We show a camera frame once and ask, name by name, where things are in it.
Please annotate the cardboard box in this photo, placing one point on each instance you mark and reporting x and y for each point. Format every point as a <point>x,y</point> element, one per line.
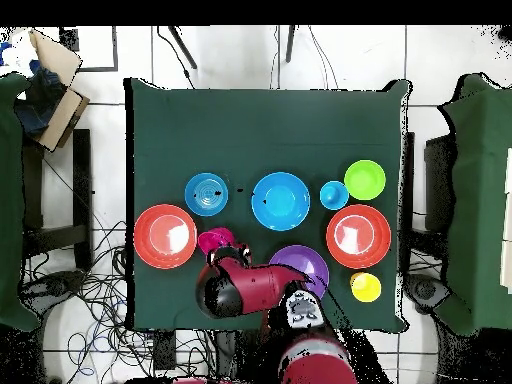
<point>62,116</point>

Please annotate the black stool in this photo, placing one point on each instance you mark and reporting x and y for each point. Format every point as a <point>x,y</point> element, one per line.
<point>82,180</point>

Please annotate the blue cloth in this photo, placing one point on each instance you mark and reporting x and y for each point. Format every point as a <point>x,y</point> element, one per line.
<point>40,100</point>

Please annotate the black stand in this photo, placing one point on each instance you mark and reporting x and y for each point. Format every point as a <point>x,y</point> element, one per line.
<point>438,180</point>

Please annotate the green bowl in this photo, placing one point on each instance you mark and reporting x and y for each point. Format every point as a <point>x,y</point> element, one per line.
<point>364,179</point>

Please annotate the large orange bowl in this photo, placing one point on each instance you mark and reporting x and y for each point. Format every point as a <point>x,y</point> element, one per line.
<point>165,236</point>
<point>358,236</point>

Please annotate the black tripod leg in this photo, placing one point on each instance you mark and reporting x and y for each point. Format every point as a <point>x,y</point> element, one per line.
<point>290,44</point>
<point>183,48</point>

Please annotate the grey pedestal foot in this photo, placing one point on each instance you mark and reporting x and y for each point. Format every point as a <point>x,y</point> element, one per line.
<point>426,292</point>
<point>52,290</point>

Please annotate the orange cup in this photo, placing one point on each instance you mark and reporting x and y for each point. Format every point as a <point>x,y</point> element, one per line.
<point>354,278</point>

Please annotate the black box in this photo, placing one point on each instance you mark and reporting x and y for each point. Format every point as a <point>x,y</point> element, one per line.
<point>164,350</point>

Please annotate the pink bowl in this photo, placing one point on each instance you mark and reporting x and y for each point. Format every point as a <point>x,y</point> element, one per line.
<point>214,239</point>

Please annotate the purple bowl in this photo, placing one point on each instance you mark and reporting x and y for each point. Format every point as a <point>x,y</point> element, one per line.
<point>306,262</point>

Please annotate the yellow cup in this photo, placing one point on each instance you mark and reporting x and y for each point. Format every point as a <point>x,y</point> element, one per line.
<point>367,288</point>

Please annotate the dark grey frame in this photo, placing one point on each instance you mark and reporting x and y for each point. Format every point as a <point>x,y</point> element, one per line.
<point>115,52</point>

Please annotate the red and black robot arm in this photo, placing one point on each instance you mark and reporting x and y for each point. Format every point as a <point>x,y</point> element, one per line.
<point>256,286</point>

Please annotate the green cloth covered table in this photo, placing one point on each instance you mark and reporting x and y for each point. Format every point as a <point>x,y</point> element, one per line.
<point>10,200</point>
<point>476,200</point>

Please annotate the blue cup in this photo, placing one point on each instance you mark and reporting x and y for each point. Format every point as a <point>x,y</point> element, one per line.
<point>334,195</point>

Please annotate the dark green tablecloth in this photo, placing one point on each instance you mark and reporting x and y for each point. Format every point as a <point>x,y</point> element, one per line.
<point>260,132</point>

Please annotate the large blue bowl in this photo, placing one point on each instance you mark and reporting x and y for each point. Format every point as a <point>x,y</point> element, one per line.
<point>280,201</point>

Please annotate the small blue bowl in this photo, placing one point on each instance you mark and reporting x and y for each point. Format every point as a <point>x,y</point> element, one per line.
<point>206,194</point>

